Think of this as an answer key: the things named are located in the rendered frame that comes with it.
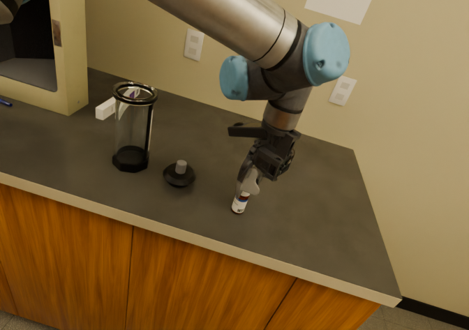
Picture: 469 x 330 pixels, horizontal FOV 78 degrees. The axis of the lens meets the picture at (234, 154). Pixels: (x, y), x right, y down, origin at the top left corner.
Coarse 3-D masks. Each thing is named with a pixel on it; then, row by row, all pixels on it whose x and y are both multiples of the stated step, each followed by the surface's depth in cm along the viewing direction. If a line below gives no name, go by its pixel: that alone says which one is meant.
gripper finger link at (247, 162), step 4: (248, 156) 65; (252, 156) 66; (244, 160) 66; (248, 160) 66; (244, 164) 66; (248, 164) 65; (252, 164) 67; (240, 168) 66; (244, 168) 66; (248, 168) 66; (240, 172) 67; (244, 172) 67; (240, 176) 67; (244, 176) 67; (240, 180) 68
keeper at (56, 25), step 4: (52, 20) 79; (56, 20) 79; (52, 24) 80; (56, 24) 79; (52, 28) 80; (56, 28) 80; (56, 32) 81; (60, 32) 80; (56, 36) 81; (60, 36) 81; (56, 40) 82; (60, 40) 82; (56, 44) 82; (60, 44) 82
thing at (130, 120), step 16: (128, 96) 76; (144, 96) 77; (128, 112) 70; (144, 112) 72; (128, 128) 73; (144, 128) 75; (128, 144) 76; (144, 144) 78; (128, 160) 79; (144, 160) 82
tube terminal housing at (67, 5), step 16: (64, 0) 78; (80, 0) 84; (64, 16) 80; (80, 16) 86; (64, 32) 81; (80, 32) 88; (64, 48) 83; (80, 48) 90; (64, 64) 86; (80, 64) 93; (0, 80) 92; (64, 80) 88; (80, 80) 95; (16, 96) 95; (32, 96) 93; (48, 96) 92; (64, 96) 91; (80, 96) 98; (64, 112) 95
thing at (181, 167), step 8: (184, 160) 80; (168, 168) 81; (176, 168) 80; (184, 168) 79; (168, 176) 79; (176, 176) 79; (184, 176) 80; (192, 176) 81; (176, 184) 78; (184, 184) 79
